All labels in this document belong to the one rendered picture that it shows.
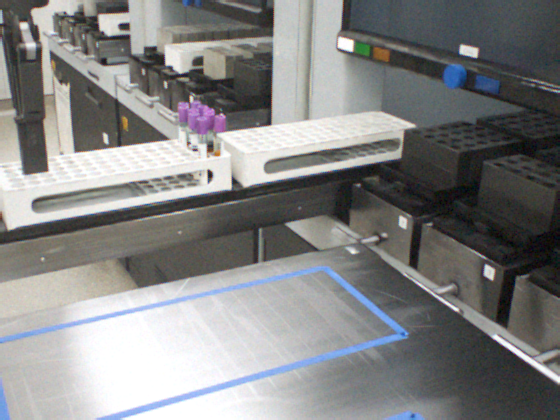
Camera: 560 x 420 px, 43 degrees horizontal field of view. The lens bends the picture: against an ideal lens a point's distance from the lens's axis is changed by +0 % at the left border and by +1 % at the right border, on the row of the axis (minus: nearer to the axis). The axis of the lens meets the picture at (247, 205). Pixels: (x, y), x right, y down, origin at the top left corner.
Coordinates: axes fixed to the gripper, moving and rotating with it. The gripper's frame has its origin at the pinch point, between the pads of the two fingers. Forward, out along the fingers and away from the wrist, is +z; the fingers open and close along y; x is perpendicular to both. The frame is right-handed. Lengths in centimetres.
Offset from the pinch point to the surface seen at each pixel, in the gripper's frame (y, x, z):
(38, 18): 350, -71, 35
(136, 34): 112, -51, 7
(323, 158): 2.3, -44.4, 9.2
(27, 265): -6.7, 3.4, 12.7
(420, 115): 8, -68, 6
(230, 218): -6.8, -23.7, 11.8
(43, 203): 3.2, -1.1, 9.2
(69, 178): -3.3, -3.3, 3.8
